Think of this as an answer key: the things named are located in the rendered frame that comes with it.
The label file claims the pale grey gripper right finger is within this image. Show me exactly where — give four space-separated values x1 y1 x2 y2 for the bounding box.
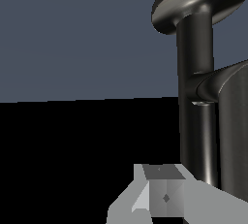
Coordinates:
142 163 248 224

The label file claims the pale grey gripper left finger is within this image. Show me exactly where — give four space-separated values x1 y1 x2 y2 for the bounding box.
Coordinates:
106 164 153 224

